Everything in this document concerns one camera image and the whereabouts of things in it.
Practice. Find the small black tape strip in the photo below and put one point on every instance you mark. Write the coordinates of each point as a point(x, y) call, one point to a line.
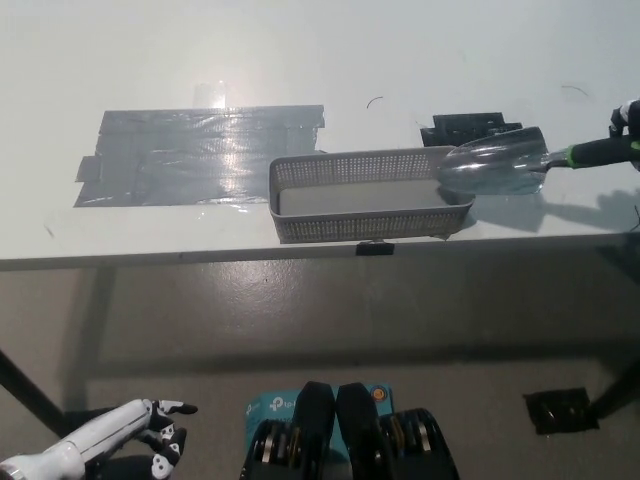
point(375, 249)

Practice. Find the black table leg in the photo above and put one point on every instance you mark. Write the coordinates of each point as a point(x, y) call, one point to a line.
point(617, 390)
point(25, 390)

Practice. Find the teal tp-link box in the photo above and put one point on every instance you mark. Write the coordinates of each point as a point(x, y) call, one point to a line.
point(270, 407)

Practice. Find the black tape patch on desk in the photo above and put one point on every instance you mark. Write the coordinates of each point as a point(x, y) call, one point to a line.
point(460, 130)

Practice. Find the grey perforated plastic basket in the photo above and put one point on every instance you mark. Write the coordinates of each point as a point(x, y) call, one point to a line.
point(360, 230)

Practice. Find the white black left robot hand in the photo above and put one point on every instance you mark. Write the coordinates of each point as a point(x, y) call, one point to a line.
point(110, 425)

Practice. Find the grey duct tape patch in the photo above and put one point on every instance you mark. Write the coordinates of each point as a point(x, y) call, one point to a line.
point(175, 160)

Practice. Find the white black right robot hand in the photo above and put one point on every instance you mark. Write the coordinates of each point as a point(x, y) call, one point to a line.
point(629, 117)

